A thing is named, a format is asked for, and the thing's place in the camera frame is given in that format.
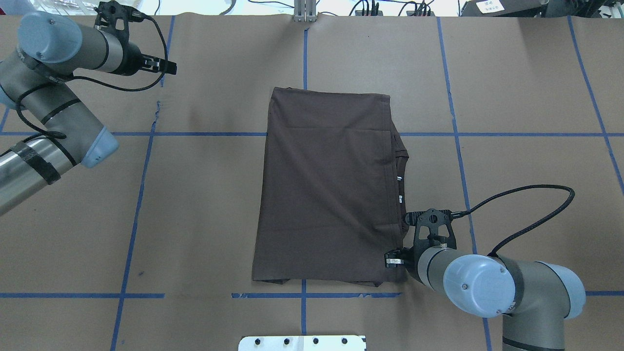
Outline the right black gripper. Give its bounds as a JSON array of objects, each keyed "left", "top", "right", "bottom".
[{"left": 384, "top": 209, "right": 457, "bottom": 273}]

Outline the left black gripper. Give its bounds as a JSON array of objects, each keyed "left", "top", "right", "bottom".
[{"left": 94, "top": 1, "right": 177, "bottom": 76}]

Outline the brown t-shirt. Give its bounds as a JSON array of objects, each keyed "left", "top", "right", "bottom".
[{"left": 252, "top": 87, "right": 409, "bottom": 287}]

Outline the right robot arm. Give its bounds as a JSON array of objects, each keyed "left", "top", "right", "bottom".
[{"left": 384, "top": 209, "right": 586, "bottom": 351}]

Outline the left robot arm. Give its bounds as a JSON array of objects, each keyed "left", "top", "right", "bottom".
[{"left": 0, "top": 0, "right": 177, "bottom": 214}]

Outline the aluminium frame post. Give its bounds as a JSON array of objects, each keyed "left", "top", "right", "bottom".
[{"left": 293, "top": 0, "right": 318, "bottom": 23}]

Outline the white camera mast base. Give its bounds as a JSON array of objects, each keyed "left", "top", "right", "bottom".
[{"left": 238, "top": 335, "right": 368, "bottom": 351}]

